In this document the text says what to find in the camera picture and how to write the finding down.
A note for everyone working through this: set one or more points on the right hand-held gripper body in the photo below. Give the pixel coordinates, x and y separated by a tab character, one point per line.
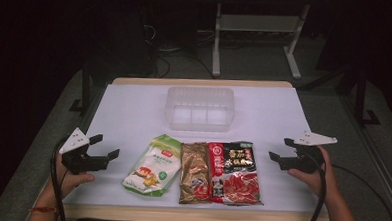
307	158

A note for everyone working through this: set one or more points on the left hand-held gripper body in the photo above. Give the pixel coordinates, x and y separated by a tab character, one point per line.
78	160

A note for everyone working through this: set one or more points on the green and white food packet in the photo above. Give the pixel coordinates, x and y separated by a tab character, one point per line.
155	165

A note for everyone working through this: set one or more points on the red and black food packet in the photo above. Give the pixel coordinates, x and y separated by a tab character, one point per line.
234	174

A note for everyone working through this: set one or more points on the gold brown food packet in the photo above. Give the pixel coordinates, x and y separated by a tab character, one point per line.
194	174

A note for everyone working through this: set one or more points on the clear plastic basket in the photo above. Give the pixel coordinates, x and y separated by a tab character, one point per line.
200	107

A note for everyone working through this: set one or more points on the person's left hand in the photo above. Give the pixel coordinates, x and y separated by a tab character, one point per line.
72	181

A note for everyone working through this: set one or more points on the person's right hand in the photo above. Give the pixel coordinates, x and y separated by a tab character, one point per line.
314	182

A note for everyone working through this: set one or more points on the white paper sheet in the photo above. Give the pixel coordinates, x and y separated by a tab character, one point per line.
131	104

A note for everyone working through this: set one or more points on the black metal stand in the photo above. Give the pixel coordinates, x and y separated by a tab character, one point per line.
361	97
86	89

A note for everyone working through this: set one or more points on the aluminium rail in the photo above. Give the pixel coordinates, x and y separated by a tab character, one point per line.
381	172

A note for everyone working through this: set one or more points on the white metal table frame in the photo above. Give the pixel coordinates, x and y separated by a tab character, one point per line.
258	23

